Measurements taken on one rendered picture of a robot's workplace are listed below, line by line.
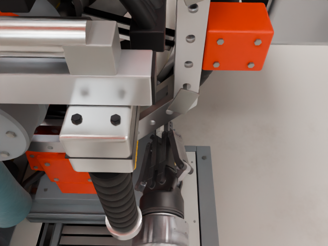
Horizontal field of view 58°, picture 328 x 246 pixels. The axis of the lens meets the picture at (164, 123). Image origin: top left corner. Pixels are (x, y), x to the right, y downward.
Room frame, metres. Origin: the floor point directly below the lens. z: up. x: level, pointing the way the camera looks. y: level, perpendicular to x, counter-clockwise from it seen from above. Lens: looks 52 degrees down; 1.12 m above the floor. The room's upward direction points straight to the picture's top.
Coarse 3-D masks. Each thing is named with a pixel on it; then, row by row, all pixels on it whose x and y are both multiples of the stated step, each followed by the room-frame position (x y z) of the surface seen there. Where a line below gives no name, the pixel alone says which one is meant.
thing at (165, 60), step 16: (64, 0) 0.48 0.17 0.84; (80, 0) 0.45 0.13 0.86; (64, 16) 0.48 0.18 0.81; (80, 16) 0.45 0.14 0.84; (96, 16) 0.44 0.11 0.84; (112, 16) 0.45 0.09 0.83; (128, 32) 0.45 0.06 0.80; (128, 48) 0.60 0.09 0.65; (160, 64) 0.44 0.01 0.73; (160, 80) 0.42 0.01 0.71; (48, 112) 0.43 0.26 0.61; (64, 112) 0.43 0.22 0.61
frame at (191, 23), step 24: (192, 0) 0.33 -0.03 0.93; (192, 24) 0.34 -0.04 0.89; (192, 48) 0.34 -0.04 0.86; (192, 72) 0.34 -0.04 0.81; (168, 96) 0.35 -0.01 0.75; (192, 96) 0.33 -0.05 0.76; (48, 120) 0.40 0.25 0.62; (144, 120) 0.34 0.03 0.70; (168, 120) 0.34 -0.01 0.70; (48, 144) 0.34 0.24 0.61
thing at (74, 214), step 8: (32, 184) 0.47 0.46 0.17; (32, 192) 0.44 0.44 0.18; (32, 200) 0.42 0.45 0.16; (32, 208) 0.39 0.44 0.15; (40, 208) 0.39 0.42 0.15; (48, 208) 0.39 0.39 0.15; (56, 208) 0.39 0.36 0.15; (64, 208) 0.39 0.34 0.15; (72, 208) 0.39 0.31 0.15; (80, 208) 0.39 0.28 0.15; (88, 208) 0.39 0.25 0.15; (96, 208) 0.39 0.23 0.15; (32, 216) 0.37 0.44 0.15; (40, 216) 0.36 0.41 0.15; (48, 216) 0.36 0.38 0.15; (56, 216) 0.36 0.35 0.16; (64, 216) 0.36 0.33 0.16; (72, 216) 0.36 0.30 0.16; (80, 216) 0.36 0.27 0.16; (88, 216) 0.36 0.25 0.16; (96, 216) 0.36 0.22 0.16; (104, 216) 0.36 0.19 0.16
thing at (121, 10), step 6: (48, 0) 0.55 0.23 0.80; (54, 0) 0.55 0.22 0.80; (90, 0) 0.60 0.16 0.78; (96, 0) 0.60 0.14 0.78; (102, 0) 0.60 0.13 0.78; (108, 0) 0.60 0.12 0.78; (114, 0) 0.59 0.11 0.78; (54, 6) 0.55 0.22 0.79; (90, 6) 0.60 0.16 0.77; (96, 6) 0.60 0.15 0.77; (102, 6) 0.60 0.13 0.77; (108, 6) 0.60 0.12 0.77; (114, 6) 0.60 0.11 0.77; (120, 6) 0.59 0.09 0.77; (108, 12) 0.60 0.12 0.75; (114, 12) 0.60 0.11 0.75; (120, 12) 0.59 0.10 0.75; (126, 12) 0.60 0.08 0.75
